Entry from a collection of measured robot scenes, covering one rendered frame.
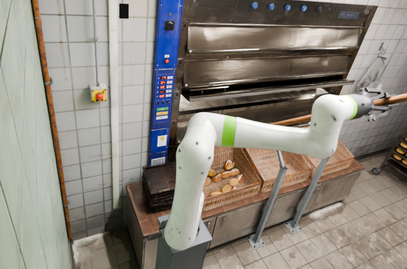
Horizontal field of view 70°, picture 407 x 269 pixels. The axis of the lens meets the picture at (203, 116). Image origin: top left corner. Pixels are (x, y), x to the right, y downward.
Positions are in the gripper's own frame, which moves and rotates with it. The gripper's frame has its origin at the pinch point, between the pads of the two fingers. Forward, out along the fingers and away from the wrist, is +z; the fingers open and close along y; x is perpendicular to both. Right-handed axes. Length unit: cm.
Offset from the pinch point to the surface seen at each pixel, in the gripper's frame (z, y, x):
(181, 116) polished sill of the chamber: -28, -21, -144
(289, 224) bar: 85, 102, -179
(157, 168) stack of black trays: -51, 17, -157
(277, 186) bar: 37, 48, -125
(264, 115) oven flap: 60, -13, -152
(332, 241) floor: 116, 123, -155
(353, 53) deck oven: 149, -58, -111
